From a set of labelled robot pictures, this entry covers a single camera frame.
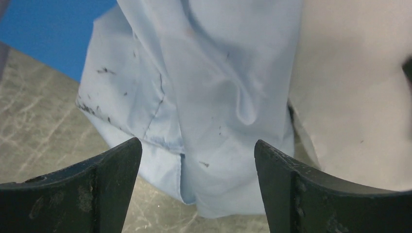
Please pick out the light blue pillowcase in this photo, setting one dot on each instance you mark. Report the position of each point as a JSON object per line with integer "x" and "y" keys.
{"x": 198, "y": 82}

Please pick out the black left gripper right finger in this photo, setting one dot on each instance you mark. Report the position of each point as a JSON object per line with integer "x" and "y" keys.
{"x": 301, "y": 199}

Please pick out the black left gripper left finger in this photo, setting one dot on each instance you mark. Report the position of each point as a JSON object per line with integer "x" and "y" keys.
{"x": 91, "y": 196}

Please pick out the white pillow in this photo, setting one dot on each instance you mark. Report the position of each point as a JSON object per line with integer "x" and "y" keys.
{"x": 352, "y": 102}

